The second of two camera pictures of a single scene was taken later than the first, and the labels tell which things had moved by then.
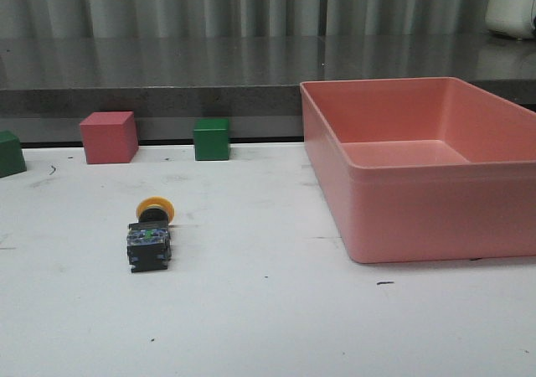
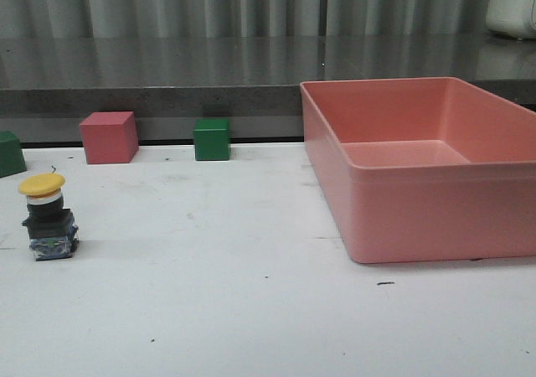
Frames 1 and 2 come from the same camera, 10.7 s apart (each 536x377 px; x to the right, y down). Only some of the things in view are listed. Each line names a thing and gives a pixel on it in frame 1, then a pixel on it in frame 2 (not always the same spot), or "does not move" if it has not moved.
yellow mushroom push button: x=148 y=240 to x=51 y=228
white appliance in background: x=511 y=6 does not move
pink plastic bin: x=423 y=169 does not move
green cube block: x=212 y=139 does not move
